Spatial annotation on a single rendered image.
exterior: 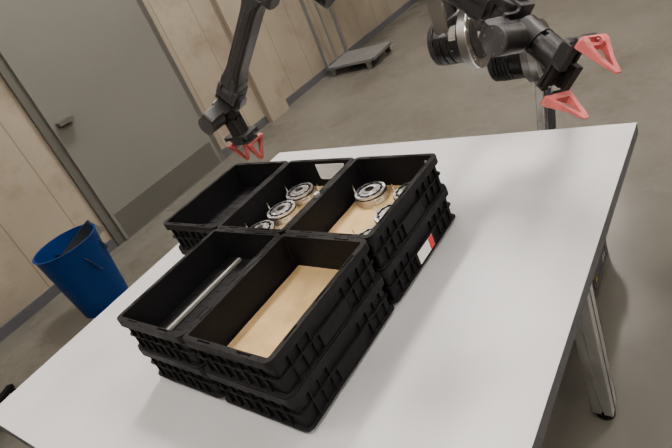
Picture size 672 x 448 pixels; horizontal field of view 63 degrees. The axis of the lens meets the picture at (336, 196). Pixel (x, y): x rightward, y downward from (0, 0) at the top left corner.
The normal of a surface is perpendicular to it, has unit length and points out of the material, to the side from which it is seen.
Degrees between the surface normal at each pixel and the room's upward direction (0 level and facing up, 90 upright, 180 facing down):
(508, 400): 0
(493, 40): 72
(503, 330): 0
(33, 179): 90
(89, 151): 90
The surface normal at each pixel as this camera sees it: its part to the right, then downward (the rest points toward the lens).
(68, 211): 0.78, -0.01
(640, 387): -0.37, -0.82
